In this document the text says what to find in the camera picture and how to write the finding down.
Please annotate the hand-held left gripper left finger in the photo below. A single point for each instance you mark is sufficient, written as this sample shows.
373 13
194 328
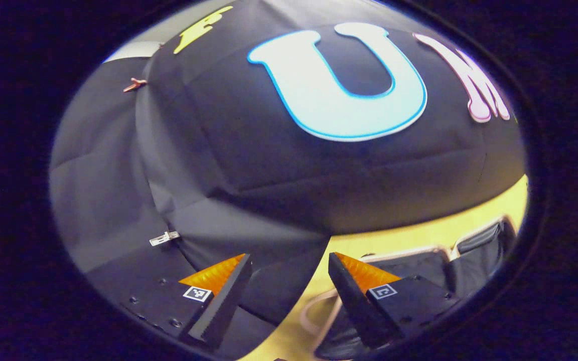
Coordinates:
226 301

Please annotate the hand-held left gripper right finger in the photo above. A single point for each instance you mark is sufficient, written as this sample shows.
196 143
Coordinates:
354 306

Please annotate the pink suitcase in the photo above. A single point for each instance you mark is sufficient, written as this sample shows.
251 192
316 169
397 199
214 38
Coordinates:
419 265

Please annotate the small white clip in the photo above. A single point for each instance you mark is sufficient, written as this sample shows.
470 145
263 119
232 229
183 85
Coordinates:
164 238

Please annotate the small copper clip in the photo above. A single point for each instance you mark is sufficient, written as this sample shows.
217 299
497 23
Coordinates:
134 84

